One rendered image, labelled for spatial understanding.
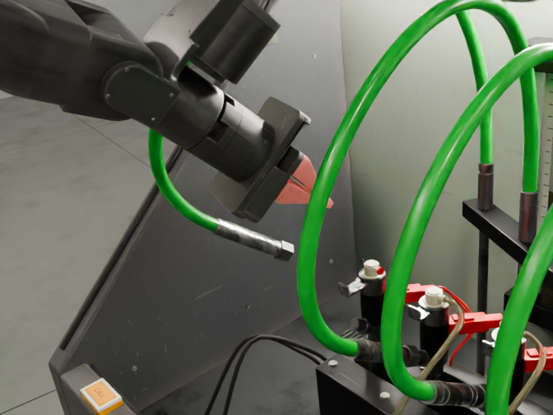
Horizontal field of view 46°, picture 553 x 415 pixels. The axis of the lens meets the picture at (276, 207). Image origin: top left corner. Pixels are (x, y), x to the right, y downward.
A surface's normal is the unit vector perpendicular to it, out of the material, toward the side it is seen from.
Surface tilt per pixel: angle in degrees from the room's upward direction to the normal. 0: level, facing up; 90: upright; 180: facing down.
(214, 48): 81
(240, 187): 45
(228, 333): 90
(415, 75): 90
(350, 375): 0
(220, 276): 90
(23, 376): 0
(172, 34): 52
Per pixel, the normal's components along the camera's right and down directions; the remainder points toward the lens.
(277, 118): -0.71, -0.44
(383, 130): -0.76, 0.35
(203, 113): 0.54, 0.16
